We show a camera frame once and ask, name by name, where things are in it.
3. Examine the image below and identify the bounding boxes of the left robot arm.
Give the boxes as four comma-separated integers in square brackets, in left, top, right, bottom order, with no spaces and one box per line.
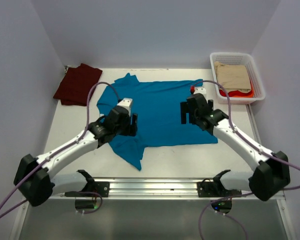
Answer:
[13,98,138,207]

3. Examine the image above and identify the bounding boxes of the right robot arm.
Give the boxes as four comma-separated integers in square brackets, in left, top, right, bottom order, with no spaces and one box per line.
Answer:
[180,93,291,202]

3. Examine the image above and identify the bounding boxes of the red orange t shirt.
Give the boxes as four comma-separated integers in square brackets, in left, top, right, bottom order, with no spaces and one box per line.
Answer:
[220,80,254,98]

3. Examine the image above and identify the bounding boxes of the beige folded t shirt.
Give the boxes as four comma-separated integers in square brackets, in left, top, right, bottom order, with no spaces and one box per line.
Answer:
[213,61,250,84]

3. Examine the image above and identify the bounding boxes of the folded maroon t shirt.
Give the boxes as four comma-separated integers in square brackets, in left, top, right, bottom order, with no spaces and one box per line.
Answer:
[53,63,103,107]

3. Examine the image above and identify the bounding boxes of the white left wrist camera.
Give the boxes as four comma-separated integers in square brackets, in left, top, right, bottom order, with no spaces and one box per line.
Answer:
[117,97,133,116]

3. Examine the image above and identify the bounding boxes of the aluminium mounting rail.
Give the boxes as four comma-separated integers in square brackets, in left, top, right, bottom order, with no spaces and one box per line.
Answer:
[24,172,251,206]

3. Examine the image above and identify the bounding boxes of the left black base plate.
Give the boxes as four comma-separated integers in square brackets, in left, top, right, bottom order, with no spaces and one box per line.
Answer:
[64,181,110,198]

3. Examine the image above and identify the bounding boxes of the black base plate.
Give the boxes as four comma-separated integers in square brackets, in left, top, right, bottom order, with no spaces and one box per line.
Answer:
[196,178,242,198]
[64,181,110,198]

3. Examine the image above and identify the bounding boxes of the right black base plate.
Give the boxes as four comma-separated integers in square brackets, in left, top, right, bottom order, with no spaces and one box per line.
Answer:
[196,178,242,198]

